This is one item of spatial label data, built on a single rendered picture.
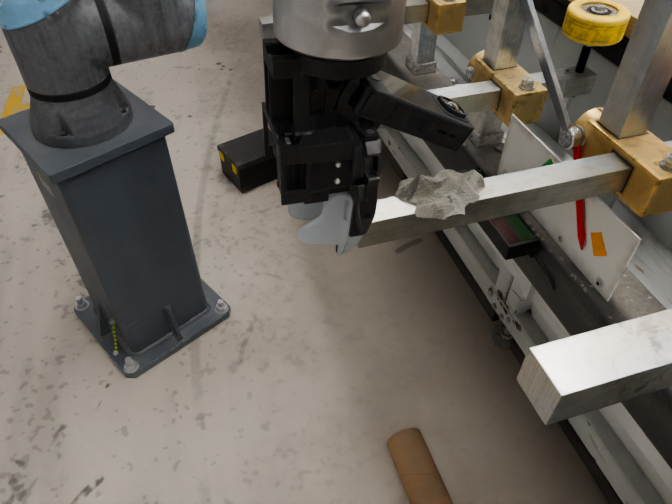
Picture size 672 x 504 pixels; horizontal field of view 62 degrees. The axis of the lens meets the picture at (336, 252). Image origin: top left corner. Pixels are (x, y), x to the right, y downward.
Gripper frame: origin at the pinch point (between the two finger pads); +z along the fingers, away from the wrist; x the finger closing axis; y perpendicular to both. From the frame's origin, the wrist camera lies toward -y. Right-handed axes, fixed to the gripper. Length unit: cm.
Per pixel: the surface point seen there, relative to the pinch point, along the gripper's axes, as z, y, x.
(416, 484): 75, -20, -3
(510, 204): -2.6, -16.2, 1.3
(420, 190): -4.5, -7.0, -0.6
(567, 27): -7.5, -38.7, -25.9
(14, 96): 88, 79, -209
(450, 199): -4.9, -9.0, 1.8
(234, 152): 71, -3, -123
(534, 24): -13.7, -24.2, -13.9
